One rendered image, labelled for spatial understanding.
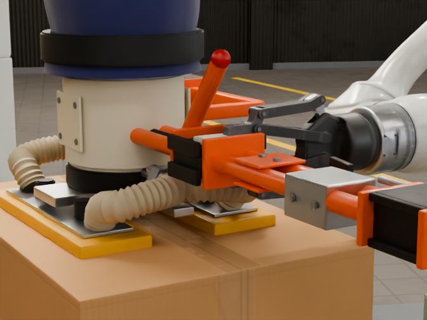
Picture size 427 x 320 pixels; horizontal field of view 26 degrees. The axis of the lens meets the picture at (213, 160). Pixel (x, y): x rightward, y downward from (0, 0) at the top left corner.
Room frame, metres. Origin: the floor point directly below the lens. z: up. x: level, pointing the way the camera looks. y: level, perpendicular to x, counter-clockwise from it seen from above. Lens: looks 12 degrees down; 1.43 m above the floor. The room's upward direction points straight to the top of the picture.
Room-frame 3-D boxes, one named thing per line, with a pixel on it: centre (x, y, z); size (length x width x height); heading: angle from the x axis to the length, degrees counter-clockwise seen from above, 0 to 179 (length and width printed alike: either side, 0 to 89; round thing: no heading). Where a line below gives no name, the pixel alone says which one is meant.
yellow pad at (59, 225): (1.24, 0.21, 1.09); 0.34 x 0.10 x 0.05; 31
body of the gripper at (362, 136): (1.15, -0.15, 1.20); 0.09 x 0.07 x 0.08; 121
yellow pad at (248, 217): (1.34, 0.04, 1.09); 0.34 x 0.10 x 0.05; 31
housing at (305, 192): (0.89, -0.12, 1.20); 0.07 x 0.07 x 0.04; 31
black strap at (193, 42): (1.29, 0.12, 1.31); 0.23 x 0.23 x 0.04
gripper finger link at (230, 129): (1.08, -0.04, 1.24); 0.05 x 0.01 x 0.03; 121
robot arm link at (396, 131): (1.18, -0.21, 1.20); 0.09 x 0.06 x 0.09; 31
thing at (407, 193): (0.77, -0.18, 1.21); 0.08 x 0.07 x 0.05; 31
